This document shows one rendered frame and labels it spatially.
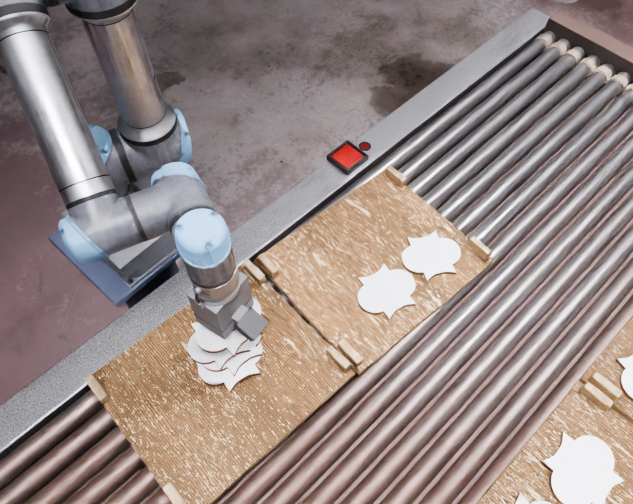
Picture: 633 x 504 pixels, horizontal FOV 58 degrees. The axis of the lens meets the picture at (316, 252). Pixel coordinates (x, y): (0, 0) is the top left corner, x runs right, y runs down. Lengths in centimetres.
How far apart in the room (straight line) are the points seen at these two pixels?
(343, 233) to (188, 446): 56
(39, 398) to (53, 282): 130
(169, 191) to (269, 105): 209
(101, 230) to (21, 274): 176
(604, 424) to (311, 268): 66
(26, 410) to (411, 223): 90
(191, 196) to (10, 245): 191
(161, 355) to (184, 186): 45
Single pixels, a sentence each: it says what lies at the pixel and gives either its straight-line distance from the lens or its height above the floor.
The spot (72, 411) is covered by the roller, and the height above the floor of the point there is 92.
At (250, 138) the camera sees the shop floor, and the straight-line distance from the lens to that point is 281.
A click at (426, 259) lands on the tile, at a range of 130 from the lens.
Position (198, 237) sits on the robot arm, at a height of 138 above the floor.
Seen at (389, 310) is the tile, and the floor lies 95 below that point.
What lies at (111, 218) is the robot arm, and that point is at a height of 135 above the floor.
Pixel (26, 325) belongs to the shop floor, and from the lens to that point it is 251.
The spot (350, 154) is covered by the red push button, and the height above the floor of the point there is 93.
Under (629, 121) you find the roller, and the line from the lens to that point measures 178.
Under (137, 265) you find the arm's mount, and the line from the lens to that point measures 136.
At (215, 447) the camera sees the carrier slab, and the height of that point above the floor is 94.
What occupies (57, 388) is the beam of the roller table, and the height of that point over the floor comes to 92.
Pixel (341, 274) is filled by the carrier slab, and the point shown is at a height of 94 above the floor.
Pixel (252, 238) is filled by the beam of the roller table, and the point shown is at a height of 91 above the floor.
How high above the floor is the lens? 204
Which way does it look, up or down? 58 degrees down
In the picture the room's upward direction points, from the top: straight up
